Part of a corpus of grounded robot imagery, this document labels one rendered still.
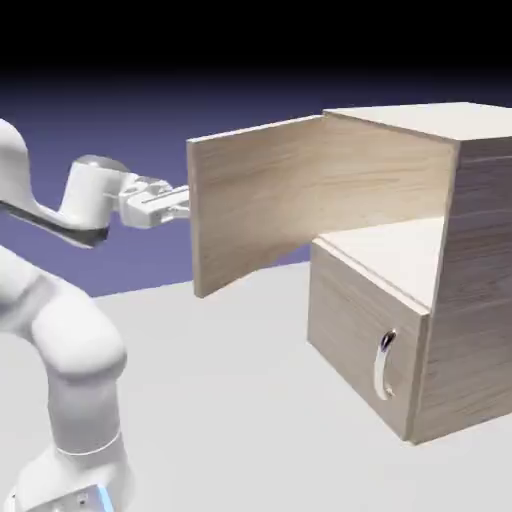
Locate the light wood cabinet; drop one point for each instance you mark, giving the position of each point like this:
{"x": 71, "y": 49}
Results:
{"x": 476, "y": 280}

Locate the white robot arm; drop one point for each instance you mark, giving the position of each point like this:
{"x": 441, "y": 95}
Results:
{"x": 76, "y": 344}

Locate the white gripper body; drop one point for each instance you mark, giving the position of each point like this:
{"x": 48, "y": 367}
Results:
{"x": 140, "y": 214}

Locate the light wood closed cabinet door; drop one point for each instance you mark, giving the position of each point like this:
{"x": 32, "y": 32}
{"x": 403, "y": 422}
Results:
{"x": 352, "y": 320}

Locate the light wood cabinet door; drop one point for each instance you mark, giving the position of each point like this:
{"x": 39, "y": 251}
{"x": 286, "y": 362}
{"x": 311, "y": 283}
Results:
{"x": 248, "y": 208}
{"x": 352, "y": 320}

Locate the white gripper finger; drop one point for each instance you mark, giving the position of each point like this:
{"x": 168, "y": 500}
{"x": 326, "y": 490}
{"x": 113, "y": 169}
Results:
{"x": 179, "y": 212}
{"x": 179, "y": 193}

